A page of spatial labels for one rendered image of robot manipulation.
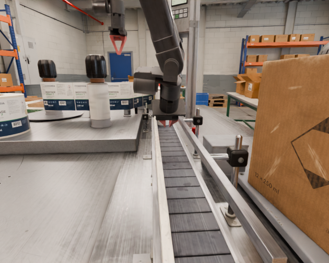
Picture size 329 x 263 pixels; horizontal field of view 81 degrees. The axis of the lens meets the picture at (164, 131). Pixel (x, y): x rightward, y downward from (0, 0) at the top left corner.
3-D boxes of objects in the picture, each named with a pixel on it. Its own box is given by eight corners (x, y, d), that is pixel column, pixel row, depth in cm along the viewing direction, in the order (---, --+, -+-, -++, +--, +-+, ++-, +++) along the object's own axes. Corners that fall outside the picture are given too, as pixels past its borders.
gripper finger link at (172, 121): (155, 118, 69) (155, 99, 62) (175, 118, 70) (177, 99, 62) (155, 133, 65) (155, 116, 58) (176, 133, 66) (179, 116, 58)
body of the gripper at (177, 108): (152, 103, 63) (151, 85, 57) (183, 103, 63) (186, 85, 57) (152, 118, 59) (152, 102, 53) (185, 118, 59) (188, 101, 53)
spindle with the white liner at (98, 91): (94, 123, 90) (87, 55, 82) (113, 123, 91) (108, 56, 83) (87, 128, 82) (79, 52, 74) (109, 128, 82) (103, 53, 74)
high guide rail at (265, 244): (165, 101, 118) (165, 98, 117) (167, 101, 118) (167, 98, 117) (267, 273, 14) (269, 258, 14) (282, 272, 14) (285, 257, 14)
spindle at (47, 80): (50, 112, 112) (41, 60, 104) (66, 112, 112) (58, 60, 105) (42, 115, 103) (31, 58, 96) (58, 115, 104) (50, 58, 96)
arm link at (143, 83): (179, 61, 43) (181, 48, 50) (129, 55, 44) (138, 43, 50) (174, 105, 51) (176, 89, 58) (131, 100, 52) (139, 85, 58)
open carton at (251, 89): (237, 96, 326) (239, 73, 316) (265, 96, 322) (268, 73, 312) (245, 98, 289) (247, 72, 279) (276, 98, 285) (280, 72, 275)
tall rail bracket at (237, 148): (199, 212, 38) (203, 133, 34) (234, 210, 39) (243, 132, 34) (203, 224, 35) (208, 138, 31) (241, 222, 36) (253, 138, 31)
